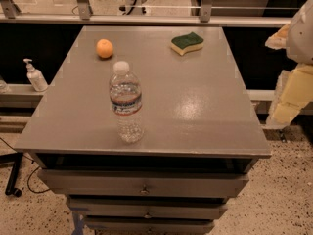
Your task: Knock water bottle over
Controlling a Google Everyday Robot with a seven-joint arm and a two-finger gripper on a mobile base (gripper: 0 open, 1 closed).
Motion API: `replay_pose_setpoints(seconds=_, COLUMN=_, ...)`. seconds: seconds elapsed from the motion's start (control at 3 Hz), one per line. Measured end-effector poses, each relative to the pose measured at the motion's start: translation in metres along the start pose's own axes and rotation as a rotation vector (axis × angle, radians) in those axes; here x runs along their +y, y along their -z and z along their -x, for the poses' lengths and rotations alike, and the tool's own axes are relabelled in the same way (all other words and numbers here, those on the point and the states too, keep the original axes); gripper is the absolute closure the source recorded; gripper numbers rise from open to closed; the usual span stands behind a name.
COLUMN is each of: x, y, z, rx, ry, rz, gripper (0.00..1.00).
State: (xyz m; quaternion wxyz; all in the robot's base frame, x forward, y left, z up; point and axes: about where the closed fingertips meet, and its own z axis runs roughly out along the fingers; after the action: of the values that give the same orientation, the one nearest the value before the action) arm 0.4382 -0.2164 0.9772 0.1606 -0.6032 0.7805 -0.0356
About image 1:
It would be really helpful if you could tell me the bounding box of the clear plastic water bottle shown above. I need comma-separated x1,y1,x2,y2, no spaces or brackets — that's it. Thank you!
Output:
109,61,144,143

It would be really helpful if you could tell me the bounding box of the green and yellow sponge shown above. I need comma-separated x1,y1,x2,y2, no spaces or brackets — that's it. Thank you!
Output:
171,32,204,56

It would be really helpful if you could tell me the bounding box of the black floor cable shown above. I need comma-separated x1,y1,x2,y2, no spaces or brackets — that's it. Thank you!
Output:
0,136,51,195

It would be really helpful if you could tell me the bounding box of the metal window rail frame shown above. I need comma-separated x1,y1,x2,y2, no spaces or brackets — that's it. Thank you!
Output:
0,0,313,28

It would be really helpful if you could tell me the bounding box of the black metal stand leg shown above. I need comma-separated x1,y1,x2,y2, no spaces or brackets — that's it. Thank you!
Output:
0,153,22,197

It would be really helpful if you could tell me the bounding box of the grey drawer cabinet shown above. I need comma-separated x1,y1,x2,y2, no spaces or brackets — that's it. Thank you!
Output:
16,26,270,234

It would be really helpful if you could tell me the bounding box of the orange fruit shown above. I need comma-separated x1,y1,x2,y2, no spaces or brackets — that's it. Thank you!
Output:
96,39,113,59

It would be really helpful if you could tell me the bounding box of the white pump dispenser bottle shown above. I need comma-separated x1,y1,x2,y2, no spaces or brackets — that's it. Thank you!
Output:
23,58,48,92

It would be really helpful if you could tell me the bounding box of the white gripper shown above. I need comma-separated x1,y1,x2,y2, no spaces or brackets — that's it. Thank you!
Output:
265,0,313,129

